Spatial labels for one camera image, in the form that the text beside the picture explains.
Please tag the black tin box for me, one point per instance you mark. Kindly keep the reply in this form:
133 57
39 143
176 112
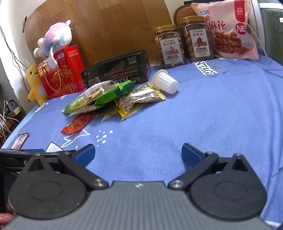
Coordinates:
123 68

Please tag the yellow-edged nut packet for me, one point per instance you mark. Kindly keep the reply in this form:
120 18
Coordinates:
146 94
127 106

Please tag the wooden board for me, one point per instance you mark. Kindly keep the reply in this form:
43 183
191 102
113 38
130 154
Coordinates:
115 28

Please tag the smartphone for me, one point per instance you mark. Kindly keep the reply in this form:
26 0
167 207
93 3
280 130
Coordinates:
20 140

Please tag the red snack packet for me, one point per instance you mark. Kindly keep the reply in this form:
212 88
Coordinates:
76 123

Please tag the white plastic cup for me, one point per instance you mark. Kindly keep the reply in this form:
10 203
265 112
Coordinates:
165 81

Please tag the yellow duck plush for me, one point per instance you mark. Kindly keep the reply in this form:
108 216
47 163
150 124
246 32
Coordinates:
33 84

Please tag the green snack packet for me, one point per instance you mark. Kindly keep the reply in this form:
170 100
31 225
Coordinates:
115 91

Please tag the olive snack packet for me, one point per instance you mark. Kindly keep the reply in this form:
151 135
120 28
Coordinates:
109 110

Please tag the light nut jar gold lid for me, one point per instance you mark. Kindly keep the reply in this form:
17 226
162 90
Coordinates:
170 48

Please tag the pink blue plush toy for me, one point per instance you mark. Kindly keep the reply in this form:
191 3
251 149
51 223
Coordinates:
58 36

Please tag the clear green-edged nut packet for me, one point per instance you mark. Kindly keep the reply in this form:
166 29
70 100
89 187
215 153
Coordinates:
88 97

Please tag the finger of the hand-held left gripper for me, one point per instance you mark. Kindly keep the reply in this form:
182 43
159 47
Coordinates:
15 152

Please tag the blue printed cloth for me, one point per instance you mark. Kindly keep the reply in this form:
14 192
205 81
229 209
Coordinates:
176 123

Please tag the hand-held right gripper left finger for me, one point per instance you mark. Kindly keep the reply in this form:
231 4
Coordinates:
85 154

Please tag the person's left hand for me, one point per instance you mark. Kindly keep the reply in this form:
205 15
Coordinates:
5 217

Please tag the grey chair back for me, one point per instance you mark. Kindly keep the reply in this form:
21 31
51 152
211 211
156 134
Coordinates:
273 28

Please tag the red gift box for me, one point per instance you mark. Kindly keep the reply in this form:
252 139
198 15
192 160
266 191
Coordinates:
66 73

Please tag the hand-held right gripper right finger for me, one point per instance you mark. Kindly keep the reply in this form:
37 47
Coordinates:
191 154

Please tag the dark nut jar gold lid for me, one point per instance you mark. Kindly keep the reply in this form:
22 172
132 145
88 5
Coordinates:
199 42

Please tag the pink snack bag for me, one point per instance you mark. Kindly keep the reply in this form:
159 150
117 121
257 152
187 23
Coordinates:
232 33

